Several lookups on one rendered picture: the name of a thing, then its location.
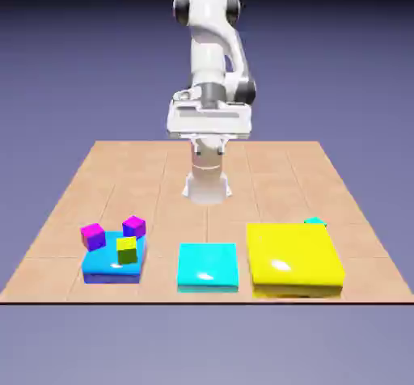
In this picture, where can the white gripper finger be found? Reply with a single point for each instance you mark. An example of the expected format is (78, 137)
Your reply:
(196, 146)
(221, 146)

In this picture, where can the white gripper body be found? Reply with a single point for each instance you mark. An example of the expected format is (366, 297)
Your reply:
(209, 119)

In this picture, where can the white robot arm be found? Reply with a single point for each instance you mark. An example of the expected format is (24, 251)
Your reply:
(207, 51)

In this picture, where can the small magenta cube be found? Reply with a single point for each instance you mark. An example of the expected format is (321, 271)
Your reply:
(134, 226)
(93, 236)

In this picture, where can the small cyan cube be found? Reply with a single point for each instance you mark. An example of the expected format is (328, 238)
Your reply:
(315, 221)

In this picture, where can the small yellow cube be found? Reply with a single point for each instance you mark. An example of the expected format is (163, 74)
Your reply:
(127, 250)

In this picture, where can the large cyan box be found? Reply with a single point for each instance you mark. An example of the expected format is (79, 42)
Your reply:
(207, 267)

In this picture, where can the large yellow box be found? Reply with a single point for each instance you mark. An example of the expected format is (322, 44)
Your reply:
(291, 255)

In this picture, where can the large blue box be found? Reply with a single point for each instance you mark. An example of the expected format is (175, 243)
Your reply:
(103, 267)

